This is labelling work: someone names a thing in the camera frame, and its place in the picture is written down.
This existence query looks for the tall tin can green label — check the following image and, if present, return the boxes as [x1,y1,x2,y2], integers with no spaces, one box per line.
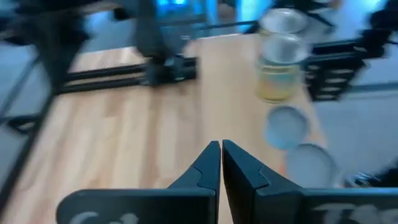
[258,7,308,35]

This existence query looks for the tall tin can yellow label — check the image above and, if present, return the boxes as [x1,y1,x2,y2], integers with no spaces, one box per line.
[255,32,308,103]

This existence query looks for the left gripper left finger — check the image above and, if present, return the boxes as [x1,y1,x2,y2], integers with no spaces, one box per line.
[56,141,221,224]

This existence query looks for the short salmon tin can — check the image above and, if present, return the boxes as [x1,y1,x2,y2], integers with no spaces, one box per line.
[264,105,310,151]

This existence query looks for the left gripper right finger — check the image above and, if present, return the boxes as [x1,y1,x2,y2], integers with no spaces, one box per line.
[222,139,398,224]

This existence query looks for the tin can red label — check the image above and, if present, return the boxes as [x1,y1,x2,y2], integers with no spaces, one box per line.
[278,142,338,189]

